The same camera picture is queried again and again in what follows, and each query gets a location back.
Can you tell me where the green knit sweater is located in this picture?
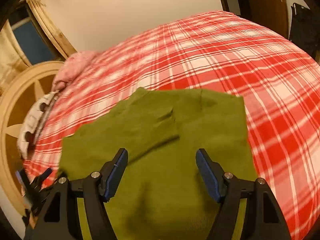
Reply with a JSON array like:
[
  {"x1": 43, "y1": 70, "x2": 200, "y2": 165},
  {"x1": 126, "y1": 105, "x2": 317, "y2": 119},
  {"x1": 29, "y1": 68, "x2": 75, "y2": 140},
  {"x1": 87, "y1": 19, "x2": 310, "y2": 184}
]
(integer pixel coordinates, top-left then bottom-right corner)
[{"x1": 60, "y1": 88, "x2": 257, "y2": 239}]

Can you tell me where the white brown patterned pillow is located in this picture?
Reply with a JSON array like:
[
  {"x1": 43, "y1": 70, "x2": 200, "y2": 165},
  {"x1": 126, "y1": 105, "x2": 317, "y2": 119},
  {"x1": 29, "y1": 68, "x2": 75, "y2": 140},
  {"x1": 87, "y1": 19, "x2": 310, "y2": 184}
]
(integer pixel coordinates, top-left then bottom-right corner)
[{"x1": 17, "y1": 91, "x2": 60, "y2": 159}]

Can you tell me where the cream wooden headboard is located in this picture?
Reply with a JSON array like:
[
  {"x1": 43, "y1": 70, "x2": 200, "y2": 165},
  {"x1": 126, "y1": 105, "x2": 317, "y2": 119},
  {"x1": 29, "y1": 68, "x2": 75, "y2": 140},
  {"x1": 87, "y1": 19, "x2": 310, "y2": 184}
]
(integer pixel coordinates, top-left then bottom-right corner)
[{"x1": 1, "y1": 61, "x2": 63, "y2": 215}]

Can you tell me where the pink floral pillow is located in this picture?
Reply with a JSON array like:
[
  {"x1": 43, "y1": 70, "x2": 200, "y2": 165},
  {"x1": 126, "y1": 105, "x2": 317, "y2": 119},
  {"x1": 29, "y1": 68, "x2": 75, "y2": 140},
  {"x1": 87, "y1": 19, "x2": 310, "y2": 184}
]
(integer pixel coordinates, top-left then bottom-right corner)
[{"x1": 51, "y1": 50, "x2": 101, "y2": 92}]

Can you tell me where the beige curtain left panel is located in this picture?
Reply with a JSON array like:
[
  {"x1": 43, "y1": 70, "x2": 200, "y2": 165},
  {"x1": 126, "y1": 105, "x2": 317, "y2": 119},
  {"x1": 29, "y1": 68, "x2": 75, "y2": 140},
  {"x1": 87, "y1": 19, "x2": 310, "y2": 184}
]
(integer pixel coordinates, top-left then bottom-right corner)
[{"x1": 0, "y1": 20, "x2": 32, "y2": 95}]

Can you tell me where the beige curtain panel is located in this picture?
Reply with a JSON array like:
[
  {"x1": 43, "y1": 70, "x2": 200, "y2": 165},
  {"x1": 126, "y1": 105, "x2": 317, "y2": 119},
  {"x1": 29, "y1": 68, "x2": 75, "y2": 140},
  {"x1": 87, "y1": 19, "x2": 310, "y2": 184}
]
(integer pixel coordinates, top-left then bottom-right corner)
[
  {"x1": 26, "y1": 0, "x2": 76, "y2": 59},
  {"x1": 0, "y1": 20, "x2": 32, "y2": 95}
]

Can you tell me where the red white plaid bed sheet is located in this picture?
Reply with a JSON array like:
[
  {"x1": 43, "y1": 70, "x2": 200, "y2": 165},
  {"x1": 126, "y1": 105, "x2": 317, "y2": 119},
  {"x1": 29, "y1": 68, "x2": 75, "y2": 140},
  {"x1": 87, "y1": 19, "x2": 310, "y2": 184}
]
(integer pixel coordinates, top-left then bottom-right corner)
[{"x1": 24, "y1": 11, "x2": 319, "y2": 239}]

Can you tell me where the dark window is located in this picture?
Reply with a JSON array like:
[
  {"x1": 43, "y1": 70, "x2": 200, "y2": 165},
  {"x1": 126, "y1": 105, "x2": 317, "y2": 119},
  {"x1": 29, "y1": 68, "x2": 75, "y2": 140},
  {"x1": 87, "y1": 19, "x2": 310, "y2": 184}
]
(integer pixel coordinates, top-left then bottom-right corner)
[{"x1": 9, "y1": 2, "x2": 64, "y2": 64}]

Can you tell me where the beige curtain right panel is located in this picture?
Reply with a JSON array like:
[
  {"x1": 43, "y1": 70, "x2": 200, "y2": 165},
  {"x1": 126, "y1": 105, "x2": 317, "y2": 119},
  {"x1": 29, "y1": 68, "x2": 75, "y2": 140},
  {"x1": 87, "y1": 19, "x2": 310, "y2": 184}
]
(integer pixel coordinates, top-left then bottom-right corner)
[{"x1": 26, "y1": 0, "x2": 76, "y2": 59}]

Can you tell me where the black folded stroller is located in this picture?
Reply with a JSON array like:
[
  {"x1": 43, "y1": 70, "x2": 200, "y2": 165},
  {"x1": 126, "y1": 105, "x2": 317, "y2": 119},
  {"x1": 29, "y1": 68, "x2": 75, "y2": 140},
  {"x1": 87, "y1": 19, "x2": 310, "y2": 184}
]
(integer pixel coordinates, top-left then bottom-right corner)
[{"x1": 289, "y1": 3, "x2": 319, "y2": 59}]

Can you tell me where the brown wooden door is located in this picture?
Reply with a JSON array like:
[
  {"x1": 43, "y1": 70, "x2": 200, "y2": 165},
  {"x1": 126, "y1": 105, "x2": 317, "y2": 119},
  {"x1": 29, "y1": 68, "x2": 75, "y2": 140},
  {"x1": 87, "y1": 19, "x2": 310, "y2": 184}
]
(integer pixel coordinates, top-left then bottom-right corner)
[{"x1": 248, "y1": 0, "x2": 289, "y2": 38}]

